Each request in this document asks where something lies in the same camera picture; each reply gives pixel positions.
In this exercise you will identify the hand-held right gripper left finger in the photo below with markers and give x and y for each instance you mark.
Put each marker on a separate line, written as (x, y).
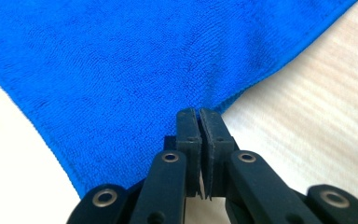
(188, 130)

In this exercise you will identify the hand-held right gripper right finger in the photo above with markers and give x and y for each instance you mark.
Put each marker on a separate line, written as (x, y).
(217, 137)

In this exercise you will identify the blue towel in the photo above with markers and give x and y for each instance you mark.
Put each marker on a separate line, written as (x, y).
(136, 77)

